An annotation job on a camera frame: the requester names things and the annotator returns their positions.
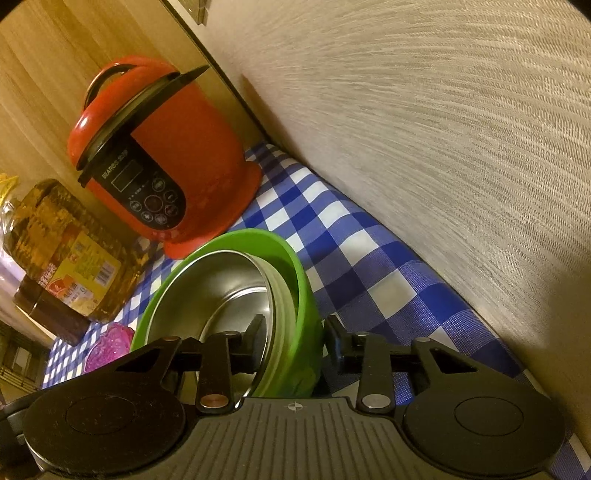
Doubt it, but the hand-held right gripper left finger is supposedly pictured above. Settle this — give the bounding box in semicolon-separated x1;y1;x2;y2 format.
115;315;266;413

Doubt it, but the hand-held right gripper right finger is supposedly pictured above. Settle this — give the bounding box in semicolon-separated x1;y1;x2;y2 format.
325;316;478;413

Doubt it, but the green plastic bowl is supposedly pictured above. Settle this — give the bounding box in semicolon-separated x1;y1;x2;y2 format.
130;228;324;398

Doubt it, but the steel-lined green bowl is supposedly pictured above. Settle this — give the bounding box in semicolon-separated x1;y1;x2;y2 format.
163;250;298;398

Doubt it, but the pink patterned glass plate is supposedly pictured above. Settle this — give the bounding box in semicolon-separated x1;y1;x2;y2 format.
83;323;137;376

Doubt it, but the blue white checkered tablecloth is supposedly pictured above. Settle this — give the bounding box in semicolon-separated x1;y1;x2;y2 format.
41;141;591;480

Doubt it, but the red electric pressure cooker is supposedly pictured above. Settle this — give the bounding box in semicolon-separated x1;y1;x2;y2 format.
67;55;263;260

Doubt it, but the brown metal canister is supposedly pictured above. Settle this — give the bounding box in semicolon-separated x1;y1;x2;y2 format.
13;276;90;346

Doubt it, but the cooking oil bottle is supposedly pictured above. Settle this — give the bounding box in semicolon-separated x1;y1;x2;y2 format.
0;173;139;324

